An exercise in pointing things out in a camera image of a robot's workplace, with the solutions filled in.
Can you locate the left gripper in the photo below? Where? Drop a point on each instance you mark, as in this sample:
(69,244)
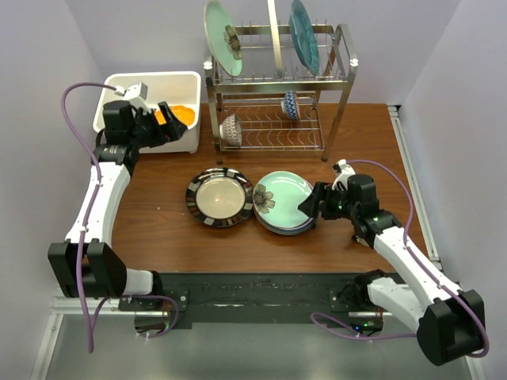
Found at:
(171,131)

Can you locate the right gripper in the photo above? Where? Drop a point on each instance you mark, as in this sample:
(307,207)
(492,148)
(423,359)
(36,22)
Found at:
(322,191)

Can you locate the lavender bear plate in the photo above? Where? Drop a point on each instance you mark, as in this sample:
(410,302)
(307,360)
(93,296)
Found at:
(289,231)

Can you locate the orange scalloped plate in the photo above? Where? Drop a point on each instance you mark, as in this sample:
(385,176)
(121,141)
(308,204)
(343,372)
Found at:
(184,114)

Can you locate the mint flower plate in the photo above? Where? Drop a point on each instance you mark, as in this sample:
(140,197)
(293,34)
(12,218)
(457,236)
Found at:
(276,200)
(222,36)

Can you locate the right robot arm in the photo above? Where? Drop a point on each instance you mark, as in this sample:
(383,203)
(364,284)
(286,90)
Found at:
(446,321)

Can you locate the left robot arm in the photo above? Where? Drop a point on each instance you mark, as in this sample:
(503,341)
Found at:
(84,263)

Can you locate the white plastic bin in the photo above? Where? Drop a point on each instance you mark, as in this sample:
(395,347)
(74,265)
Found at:
(172,87)

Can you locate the dark teal bottom dish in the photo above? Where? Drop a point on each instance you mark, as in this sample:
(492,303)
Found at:
(285,219)

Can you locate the red patterned bowl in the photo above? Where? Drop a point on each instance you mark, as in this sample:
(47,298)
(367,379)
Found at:
(230,130)

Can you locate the beige paper cup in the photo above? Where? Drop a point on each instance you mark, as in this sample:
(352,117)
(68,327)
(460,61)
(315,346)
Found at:
(366,239)

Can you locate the black rimmed cream plate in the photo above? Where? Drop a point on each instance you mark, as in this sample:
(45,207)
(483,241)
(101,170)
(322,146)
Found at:
(220,197)

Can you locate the metal dish rack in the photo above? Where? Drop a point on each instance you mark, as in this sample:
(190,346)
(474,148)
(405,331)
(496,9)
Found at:
(255,95)

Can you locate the blue zigzag bowl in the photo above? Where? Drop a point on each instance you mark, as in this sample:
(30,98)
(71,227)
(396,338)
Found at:
(290,106)

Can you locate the mint flower plate in rack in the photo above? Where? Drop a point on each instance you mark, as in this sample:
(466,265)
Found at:
(222,36)

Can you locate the beige plate in rack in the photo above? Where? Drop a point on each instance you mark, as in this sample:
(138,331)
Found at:
(273,24)

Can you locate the teal plate in rack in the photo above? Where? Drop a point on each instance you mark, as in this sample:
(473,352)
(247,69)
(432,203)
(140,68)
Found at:
(303,37)

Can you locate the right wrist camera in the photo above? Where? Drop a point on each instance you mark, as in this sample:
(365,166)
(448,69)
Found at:
(343,172)

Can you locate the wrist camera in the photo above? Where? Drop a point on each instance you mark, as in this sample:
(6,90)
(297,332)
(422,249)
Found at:
(136,95)
(343,172)

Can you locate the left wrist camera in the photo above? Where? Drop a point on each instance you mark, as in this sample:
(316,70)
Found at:
(136,95)

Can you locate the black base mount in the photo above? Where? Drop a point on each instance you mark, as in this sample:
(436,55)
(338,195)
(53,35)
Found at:
(272,298)

